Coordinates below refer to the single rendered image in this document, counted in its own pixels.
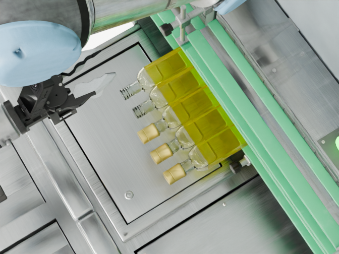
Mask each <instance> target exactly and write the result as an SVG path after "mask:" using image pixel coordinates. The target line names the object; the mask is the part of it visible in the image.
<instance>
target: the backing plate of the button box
mask: <svg viewBox="0 0 339 254"><path fill-rule="evenodd" d="M338 131H339V127H338V128H337V129H335V130H334V131H332V132H330V133H329V134H327V135H326V136H324V137H323V138H321V139H319V140H318V141H317V143H318V144H319V145H320V146H321V148H322V149H323V151H324V152H325V153H326V155H327V156H328V157H329V159H330V160H331V161H332V163H333V164H334V166H335V167H336V168H337V170H338V171H339V150H338V148H337V146H336V143H335V141H336V139H337V137H339V134H338Z"/></svg>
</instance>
